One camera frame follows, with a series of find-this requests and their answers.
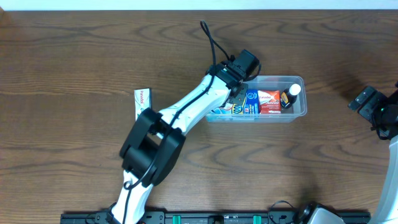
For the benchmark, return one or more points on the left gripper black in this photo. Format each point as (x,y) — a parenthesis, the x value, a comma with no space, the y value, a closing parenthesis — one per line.
(239,94)

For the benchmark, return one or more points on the blue Cool Fever box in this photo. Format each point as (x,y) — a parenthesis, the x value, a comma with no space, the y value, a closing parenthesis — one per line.
(250,106)

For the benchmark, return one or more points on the red Panadol ActiFast box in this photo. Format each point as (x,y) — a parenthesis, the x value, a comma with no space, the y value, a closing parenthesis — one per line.
(269,102)

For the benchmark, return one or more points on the dark bottle white cap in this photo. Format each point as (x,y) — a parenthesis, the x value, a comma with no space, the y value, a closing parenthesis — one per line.
(289,96)

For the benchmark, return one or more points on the white Panadol box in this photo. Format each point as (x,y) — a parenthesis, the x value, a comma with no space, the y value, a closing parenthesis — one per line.
(143,100)

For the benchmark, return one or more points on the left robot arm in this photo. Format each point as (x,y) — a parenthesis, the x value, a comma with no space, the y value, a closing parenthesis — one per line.
(155,141)

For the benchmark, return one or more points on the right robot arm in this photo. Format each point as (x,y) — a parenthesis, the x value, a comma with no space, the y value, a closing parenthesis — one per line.
(386,211)

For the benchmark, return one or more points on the clear plastic container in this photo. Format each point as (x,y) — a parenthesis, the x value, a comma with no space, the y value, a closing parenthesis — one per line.
(269,82)

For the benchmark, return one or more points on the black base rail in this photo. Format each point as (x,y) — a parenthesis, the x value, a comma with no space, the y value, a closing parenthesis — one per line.
(160,217)

